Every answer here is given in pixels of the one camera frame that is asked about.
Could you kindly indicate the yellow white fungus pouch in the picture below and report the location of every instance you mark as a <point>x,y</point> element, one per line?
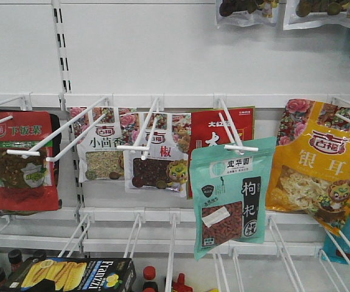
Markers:
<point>311,164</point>

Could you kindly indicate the white fennel seed pouch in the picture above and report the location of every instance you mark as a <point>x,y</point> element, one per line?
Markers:
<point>99,158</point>

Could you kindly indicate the white peg hook far left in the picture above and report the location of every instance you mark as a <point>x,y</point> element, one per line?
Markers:
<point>22,129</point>

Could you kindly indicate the white dried fruit pouch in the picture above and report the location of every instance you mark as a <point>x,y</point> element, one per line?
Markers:
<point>307,14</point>
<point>246,13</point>

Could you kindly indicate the white peppercorn pouch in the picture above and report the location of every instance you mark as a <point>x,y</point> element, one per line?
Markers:
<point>164,166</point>

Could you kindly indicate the white dried fruit pouch right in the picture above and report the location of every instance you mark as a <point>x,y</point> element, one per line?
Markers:
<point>307,14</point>

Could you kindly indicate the white slotted shelf upright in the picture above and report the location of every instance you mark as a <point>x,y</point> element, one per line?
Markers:
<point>61,43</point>

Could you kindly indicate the white dried fruit pouch left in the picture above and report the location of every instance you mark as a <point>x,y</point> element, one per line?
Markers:
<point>246,13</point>

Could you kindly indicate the black Franzzi cookie box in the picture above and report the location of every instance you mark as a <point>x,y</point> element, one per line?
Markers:
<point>74,274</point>

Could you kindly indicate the red sauce squeeze pouch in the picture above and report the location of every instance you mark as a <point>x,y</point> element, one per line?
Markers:
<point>179,285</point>

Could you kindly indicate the red cap sauce bottle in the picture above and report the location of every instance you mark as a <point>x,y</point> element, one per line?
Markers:
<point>149,274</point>

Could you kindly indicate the red pickled vegetable pouch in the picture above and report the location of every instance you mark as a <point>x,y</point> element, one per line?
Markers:
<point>16,161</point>

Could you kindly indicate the teal goji berry pouch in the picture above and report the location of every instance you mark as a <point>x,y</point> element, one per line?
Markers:
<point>229,194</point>

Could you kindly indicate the dark pouch behind red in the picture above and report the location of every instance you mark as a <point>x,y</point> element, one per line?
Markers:
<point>57,146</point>

